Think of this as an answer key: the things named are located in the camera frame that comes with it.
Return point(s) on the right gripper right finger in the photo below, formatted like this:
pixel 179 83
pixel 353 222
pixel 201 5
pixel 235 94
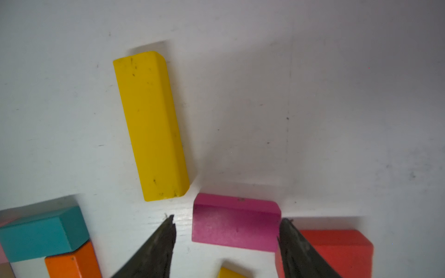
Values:
pixel 299 258

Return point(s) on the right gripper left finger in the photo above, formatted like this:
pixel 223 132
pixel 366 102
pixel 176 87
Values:
pixel 153 259

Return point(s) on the red block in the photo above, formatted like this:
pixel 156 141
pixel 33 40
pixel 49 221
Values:
pixel 348 252

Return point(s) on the orange block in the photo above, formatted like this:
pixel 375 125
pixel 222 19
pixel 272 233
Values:
pixel 81 263

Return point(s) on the yellow block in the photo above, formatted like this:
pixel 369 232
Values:
pixel 227 273
pixel 147 100

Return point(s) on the magenta block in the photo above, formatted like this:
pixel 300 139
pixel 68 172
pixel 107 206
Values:
pixel 236 222

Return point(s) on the short teal block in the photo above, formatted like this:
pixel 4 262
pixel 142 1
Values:
pixel 42 235

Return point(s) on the natural wood block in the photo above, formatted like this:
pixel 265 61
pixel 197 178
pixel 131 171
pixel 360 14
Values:
pixel 6 271

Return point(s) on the pink block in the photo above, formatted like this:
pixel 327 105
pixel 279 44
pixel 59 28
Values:
pixel 3 257

